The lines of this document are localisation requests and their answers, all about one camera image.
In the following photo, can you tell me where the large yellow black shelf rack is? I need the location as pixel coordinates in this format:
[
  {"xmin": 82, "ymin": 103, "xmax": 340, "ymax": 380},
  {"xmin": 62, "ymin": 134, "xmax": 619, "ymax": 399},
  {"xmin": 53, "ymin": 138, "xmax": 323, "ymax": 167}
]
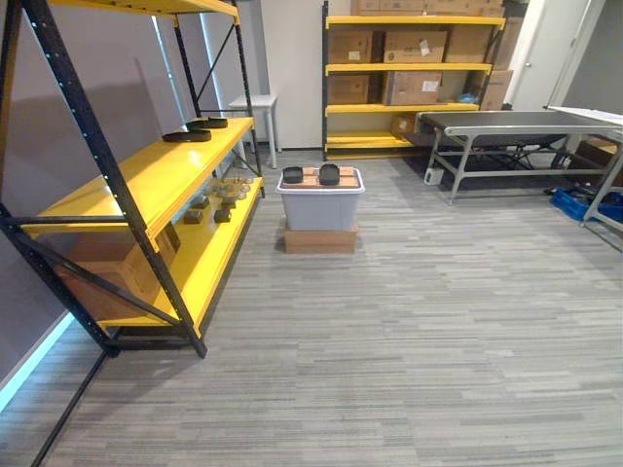
[{"xmin": 0, "ymin": 0, "xmax": 267, "ymax": 360}]

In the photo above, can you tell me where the yellow shelf rack with cartons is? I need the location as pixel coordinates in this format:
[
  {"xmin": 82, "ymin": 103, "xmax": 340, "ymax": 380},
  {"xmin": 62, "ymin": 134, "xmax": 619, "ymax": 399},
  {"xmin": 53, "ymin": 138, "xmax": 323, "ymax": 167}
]
[{"xmin": 321, "ymin": 0, "xmax": 508, "ymax": 162}]

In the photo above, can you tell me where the flat cardboard box base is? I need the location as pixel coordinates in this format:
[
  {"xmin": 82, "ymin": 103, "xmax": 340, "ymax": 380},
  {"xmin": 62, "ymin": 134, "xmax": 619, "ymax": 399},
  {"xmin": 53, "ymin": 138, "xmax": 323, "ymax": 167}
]
[{"xmin": 283, "ymin": 223, "xmax": 359, "ymax": 255}]

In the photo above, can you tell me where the grey plastic storage bin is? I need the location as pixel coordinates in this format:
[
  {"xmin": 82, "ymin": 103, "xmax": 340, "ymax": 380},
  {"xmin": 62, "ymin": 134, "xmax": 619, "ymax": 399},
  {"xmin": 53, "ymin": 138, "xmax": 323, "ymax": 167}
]
[{"xmin": 275, "ymin": 165, "xmax": 366, "ymax": 233}]

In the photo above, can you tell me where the brown cardboard insert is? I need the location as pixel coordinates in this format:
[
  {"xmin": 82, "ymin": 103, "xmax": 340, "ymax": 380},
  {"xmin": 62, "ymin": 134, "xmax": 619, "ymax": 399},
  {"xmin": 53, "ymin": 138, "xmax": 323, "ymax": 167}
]
[{"xmin": 281, "ymin": 165, "xmax": 360, "ymax": 188}]

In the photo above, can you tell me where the clear glass jars cluster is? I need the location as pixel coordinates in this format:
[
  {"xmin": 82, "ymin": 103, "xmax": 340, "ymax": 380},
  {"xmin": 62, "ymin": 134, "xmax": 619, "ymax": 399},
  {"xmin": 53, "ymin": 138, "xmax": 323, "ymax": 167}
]
[{"xmin": 212, "ymin": 175, "xmax": 253, "ymax": 204}]

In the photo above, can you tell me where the small white table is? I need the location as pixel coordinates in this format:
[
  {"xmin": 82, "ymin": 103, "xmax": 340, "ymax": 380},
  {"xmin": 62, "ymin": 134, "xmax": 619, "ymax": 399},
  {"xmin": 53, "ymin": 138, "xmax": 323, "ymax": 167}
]
[{"xmin": 228, "ymin": 93, "xmax": 279, "ymax": 169}]

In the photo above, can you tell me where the small cardboard carton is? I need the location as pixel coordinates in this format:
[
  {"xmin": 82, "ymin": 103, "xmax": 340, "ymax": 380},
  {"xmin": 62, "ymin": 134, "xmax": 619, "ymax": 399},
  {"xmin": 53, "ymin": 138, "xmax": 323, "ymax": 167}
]
[{"xmin": 390, "ymin": 114, "xmax": 419, "ymax": 135}]

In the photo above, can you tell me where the brown cardboard carton with label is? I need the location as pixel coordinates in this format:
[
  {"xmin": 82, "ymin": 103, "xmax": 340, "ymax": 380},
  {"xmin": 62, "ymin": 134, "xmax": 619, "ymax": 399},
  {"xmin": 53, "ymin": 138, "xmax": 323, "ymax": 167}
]
[
  {"xmin": 383, "ymin": 30, "xmax": 448, "ymax": 64},
  {"xmin": 384, "ymin": 71, "xmax": 443, "ymax": 107}
]

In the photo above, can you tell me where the large open cardboard box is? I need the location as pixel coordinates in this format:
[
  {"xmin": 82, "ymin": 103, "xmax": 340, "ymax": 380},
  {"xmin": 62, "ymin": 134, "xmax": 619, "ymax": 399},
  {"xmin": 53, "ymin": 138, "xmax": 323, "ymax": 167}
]
[{"xmin": 53, "ymin": 224, "xmax": 182, "ymax": 322}]

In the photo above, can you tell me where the grey conveyor belt table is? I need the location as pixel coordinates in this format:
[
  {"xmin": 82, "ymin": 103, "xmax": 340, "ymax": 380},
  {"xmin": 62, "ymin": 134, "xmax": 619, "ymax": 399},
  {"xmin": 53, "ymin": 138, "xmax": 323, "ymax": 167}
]
[{"xmin": 417, "ymin": 110, "xmax": 623, "ymax": 205}]

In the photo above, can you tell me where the tall cardboard carton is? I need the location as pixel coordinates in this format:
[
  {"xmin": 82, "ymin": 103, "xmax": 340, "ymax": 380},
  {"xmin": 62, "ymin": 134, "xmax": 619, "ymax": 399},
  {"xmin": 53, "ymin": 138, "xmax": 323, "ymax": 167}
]
[{"xmin": 479, "ymin": 69, "xmax": 515, "ymax": 112}]

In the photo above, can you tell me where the cardboard cartons stack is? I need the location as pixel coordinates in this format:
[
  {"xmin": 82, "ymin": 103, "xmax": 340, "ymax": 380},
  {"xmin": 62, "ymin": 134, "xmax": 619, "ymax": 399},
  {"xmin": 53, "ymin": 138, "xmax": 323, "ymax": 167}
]
[{"xmin": 349, "ymin": 0, "xmax": 504, "ymax": 18}]

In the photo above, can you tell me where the blue plastic crate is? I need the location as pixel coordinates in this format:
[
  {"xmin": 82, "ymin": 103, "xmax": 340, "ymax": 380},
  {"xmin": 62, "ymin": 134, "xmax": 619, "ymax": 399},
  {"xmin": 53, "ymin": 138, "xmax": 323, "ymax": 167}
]
[{"xmin": 550, "ymin": 186, "xmax": 623, "ymax": 225}]

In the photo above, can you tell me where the brown cardboard box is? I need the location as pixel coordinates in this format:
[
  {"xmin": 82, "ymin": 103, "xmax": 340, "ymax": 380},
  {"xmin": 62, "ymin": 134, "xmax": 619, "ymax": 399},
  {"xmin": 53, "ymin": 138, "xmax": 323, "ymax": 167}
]
[{"xmin": 573, "ymin": 137, "xmax": 619, "ymax": 172}]

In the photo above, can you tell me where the white door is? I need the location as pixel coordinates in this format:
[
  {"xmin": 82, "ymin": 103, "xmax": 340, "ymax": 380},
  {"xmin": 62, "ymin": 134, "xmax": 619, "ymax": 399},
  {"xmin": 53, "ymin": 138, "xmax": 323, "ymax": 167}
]
[{"xmin": 505, "ymin": 0, "xmax": 593, "ymax": 112}]

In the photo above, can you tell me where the white metal frame table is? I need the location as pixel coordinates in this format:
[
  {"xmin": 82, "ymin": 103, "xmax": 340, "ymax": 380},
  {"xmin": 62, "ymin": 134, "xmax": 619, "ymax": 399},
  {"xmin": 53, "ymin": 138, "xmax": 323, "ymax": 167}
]
[{"xmin": 543, "ymin": 104, "xmax": 623, "ymax": 254}]

